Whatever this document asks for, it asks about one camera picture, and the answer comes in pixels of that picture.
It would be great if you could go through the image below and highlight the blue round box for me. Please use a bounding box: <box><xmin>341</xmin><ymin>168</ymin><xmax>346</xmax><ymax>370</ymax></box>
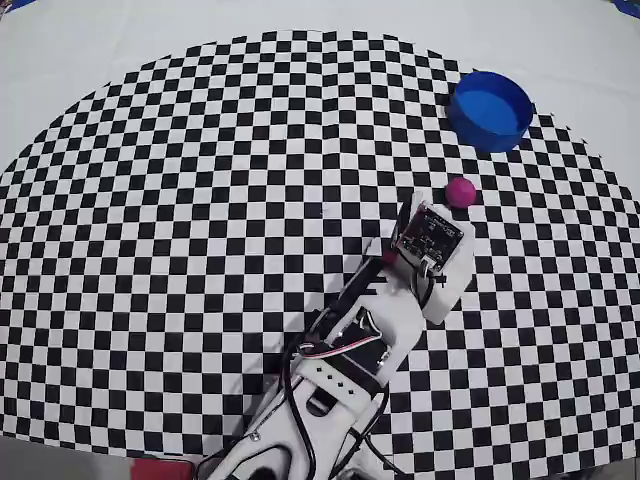
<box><xmin>446</xmin><ymin>71</ymin><xmax>535</xmax><ymax>153</ymax></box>

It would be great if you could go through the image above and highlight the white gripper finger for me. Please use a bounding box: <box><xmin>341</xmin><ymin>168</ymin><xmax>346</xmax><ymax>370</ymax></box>
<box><xmin>457</xmin><ymin>222</ymin><xmax>475</xmax><ymax>266</ymax></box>
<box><xmin>394</xmin><ymin>190</ymin><xmax>425</xmax><ymax>240</ymax></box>

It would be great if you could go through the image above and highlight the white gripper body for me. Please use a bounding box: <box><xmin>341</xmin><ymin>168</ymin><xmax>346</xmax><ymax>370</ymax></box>
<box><xmin>384</xmin><ymin>249</ymin><xmax>474</xmax><ymax>325</ymax></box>

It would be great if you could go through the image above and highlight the red flat object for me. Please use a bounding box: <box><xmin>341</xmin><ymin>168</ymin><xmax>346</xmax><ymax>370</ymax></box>
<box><xmin>130</xmin><ymin>458</ymin><xmax>196</xmax><ymax>480</ymax></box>

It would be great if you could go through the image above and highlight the pink faceted ball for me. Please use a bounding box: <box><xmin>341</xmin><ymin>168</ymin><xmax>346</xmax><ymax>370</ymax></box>
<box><xmin>444</xmin><ymin>175</ymin><xmax>477</xmax><ymax>209</ymax></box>

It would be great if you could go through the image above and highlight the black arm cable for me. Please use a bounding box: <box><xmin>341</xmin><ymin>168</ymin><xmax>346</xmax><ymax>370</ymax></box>
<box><xmin>280</xmin><ymin>347</ymin><xmax>317</xmax><ymax>474</ymax></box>

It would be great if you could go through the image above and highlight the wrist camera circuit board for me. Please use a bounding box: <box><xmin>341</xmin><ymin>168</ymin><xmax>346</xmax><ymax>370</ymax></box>
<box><xmin>392</xmin><ymin>199</ymin><xmax>465</xmax><ymax>275</ymax></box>

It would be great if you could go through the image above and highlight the black white checkered mat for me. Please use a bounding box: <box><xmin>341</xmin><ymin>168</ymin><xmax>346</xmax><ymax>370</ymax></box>
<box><xmin>0</xmin><ymin>0</ymin><xmax>640</xmax><ymax>476</ymax></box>

